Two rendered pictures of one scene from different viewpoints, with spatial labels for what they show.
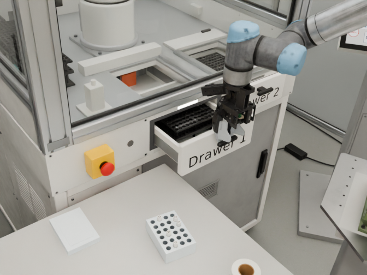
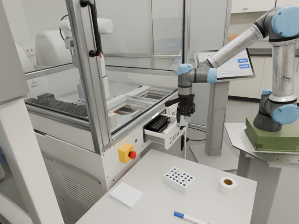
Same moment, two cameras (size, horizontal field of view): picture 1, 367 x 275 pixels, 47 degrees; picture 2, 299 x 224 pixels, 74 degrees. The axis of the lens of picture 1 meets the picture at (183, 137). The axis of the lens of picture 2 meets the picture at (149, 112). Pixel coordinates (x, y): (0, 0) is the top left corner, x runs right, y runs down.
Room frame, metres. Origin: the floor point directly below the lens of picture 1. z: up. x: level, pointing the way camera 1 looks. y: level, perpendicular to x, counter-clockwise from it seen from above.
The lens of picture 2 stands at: (0.08, 0.34, 1.46)
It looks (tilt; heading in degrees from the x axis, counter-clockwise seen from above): 24 degrees down; 344
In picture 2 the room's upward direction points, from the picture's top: 3 degrees counter-clockwise
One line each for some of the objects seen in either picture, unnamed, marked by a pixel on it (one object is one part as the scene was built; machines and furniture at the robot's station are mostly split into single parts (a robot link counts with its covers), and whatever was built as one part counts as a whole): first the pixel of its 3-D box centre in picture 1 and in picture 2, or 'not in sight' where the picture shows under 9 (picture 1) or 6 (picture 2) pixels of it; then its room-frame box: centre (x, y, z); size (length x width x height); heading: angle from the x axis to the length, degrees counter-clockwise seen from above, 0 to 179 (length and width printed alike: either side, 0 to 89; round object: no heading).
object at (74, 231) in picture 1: (74, 229); (126, 194); (0.75, 0.27, 0.77); 0.13 x 0.09 x 0.02; 37
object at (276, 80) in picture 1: (255, 95); (177, 107); (1.34, -0.25, 0.87); 0.29 x 0.02 x 0.11; 131
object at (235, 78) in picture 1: (238, 73); (184, 90); (1.00, -0.13, 1.13); 0.08 x 0.08 x 0.05
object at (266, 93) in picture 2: not in sight; (272, 100); (0.88, -0.62, 1.03); 0.13 x 0.12 x 0.14; 152
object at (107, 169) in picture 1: (106, 168); (132, 154); (0.88, 0.20, 0.88); 0.04 x 0.03 x 0.04; 131
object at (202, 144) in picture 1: (217, 143); (177, 129); (1.03, -0.10, 0.87); 0.29 x 0.02 x 0.11; 131
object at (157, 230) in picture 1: (170, 235); (179, 179); (0.74, 0.02, 0.78); 0.12 x 0.08 x 0.04; 29
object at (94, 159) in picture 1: (100, 162); (127, 153); (0.91, 0.23, 0.88); 0.07 x 0.05 x 0.07; 131
